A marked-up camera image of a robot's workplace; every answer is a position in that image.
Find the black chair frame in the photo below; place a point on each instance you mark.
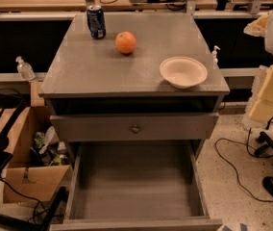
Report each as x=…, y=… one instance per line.
x=61, y=196

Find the small white pump bottle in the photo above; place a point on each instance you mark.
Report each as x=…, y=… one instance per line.
x=214, y=52

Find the black floor stand leg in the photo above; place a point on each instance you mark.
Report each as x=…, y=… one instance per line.
x=266, y=142

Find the orange fruit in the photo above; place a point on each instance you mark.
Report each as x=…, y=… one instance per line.
x=125, y=42

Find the grey wooden drawer cabinet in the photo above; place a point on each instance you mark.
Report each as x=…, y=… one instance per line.
x=91, y=77

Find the clear sanitizer pump bottle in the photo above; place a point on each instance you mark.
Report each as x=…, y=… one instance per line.
x=24, y=69

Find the grey drawer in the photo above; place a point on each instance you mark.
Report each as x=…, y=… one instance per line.
x=136, y=186
x=134, y=127

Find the blue soda can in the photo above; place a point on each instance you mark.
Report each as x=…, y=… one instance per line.
x=96, y=21

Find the grey top drawer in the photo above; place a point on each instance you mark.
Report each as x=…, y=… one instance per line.
x=134, y=127

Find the open cardboard box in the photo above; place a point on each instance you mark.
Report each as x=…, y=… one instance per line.
x=23, y=173

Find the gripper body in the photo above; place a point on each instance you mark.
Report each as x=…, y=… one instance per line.
x=262, y=112

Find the white paper bowl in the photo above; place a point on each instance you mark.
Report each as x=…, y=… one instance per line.
x=183, y=72

